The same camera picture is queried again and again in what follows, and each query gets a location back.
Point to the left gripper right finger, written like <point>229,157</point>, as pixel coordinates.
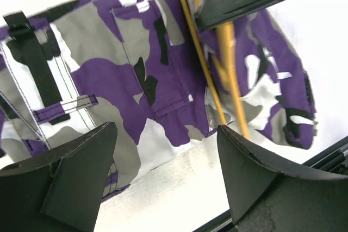
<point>267,192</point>

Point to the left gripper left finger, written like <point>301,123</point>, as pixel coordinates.
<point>61,189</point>

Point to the yellow plastic hanger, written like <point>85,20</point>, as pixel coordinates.
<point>226,68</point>

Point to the purple camouflage trousers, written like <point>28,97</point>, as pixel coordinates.
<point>71,68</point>

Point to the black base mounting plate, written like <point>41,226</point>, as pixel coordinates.
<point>332,159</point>

